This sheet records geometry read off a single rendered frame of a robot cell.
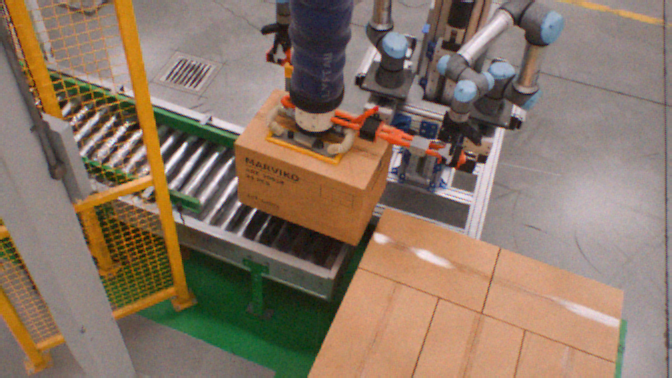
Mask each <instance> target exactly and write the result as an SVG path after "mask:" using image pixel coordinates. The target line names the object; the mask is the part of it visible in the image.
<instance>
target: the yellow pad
mask: <svg viewBox="0 0 672 378"><path fill-rule="evenodd" d="M280 127H282V126H280ZM282 128H283V129H284V132H283V133H282V134H281V135H280V136H277V135H276V134H274V133H273V132H272V131H271V130H270V131H269V133H268V134H267V136H266V137H265V141H267V142H269V143H272V144H275V145H278V146H281V147H284V148H286V149H289V150H292V151H295V152H298V153H301V154H303V155H306V156H309V157H312V158H315V159H318V160H321V161H323V162H326V163H329V164H332V165H335V166H337V165H338V164H339V162H340V160H341V158H342V157H343V155H344V153H342V154H341V153H339V154H338V153H337V154H333V155H331V154H328V152H327V147H328V146H330V145H332V144H331V143H328V142H325V141H323V140H320V139H316V141H315V142H314V144H313V145H312V147H311V148H310V147H307V146H305V145H302V144H299V143H296V142H294V139H295V138H296V136H297V135H298V133H299V132H297V131H294V130H291V129H288V128H285V127H282Z"/></svg>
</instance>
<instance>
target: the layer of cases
mask: <svg viewBox="0 0 672 378"><path fill-rule="evenodd" d="M498 251H499V252H498ZM623 295H624V290H621V289H618V288H615V287H612V286H610V285H607V284H604V283H601V282H598V281H595V280H592V279H590V278H587V277H584V276H581V275H578V274H575V273H573V272H569V271H566V270H563V269H560V268H557V267H554V266H552V265H549V264H546V263H543V262H540V261H537V260H535V259H532V258H529V257H526V256H523V255H520V254H517V253H515V252H512V251H509V250H506V249H503V248H500V250H499V247H498V246H495V245H492V244H489V243H486V242H483V241H480V240H478V239H475V238H472V237H469V236H466V235H463V234H461V233H458V232H455V231H452V230H449V229H446V228H443V227H441V226H438V225H435V224H432V223H429V222H426V221H424V220H421V219H418V218H415V217H412V216H409V215H406V214H404V213H401V212H398V211H395V210H392V209H389V208H387V207H386V208H385V209H384V212H383V214H382V216H381V218H380V220H379V223H378V225H377V227H376V229H375V231H374V233H373V236H372V238H371V240H370V242H369V244H368V247H367V249H366V251H365V253H364V255H363V258H362V260H361V262H359V264H358V267H357V269H356V271H355V273H354V275H353V277H352V280H351V282H350V284H349V286H348V288H347V291H346V293H345V295H344V297H343V299H342V301H341V304H340V306H339V308H338V310H337V312H336V316H335V318H334V320H333V322H332V324H331V327H330V329H329V331H328V333H327V335H326V338H325V340H324V342H323V344H322V346H321V349H320V351H319V353H318V355H317V357H316V359H315V362H314V364H313V366H312V368H311V370H310V373H309V375H308V377H307V378H614V372H615V363H616V355H617V347H618V338H619V330H620V322H621V312H622V304H623Z"/></svg>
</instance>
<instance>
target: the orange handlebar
mask: <svg viewBox="0 0 672 378"><path fill-rule="evenodd" d="M286 100H291V99H290V95H283V96H282V97H281V100H280V101H281V103H282V104H283V105H285V106H288V107H291V108H294V110H295V105H294V104H293V103H292V102H289V101H286ZM335 115H336V116H338V117H342V118H345V119H347V120H350V121H351V120H353V119H355V117H352V116H349V115H346V114H343V113H340V112H337V111H335V114H334V116H335ZM330 122H332V123H335V124H338V125H341V126H344V127H347V128H350V129H353V130H356V131H358V126H357V125H354V124H351V123H348V122H345V121H342V120H339V119H336V118H333V117H332V118H331V119H330ZM381 132H384V133H387V134H390V135H389V136H388V135H385V134H382V133H379V135H378V138H380V139H383V140H386V141H388V142H387V143H390V144H393V145H396V146H399V145H401V146H404V147H407V148H410V144H411V143H409V142H406V141H403V140H402V139H405V140H408V141H411V142H412V140H413V138H414V137H412V136H409V135H406V134H404V132H403V131H400V130H397V129H394V128H393V130H392V129H389V128H386V127H382V130H381ZM429 148H431V149H434V150H437V151H439V149H443V147H442V146H439V145H436V144H433V143H430V144H429ZM426 154H428V155H431V156H433V157H436V158H439V156H440V154H439V153H438V152H435V151H432V150H429V149H427V151H426ZM465 161H466V157H465V155H464V154H463V156H462V159H461V161H460V164H459V165H461V164H464V163H465Z"/></svg>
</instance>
